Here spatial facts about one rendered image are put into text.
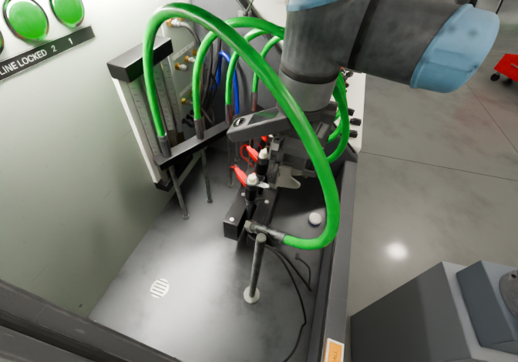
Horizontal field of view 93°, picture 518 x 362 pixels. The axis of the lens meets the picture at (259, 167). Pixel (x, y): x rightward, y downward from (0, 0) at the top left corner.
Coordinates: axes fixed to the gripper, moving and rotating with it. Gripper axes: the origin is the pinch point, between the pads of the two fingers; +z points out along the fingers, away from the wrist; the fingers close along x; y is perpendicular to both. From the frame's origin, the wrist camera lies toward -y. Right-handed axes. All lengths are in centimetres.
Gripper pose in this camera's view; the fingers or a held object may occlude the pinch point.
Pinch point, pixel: (272, 182)
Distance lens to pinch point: 49.8
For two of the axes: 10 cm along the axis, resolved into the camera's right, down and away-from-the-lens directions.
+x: 3.1, -6.9, 6.5
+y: 9.5, 2.8, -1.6
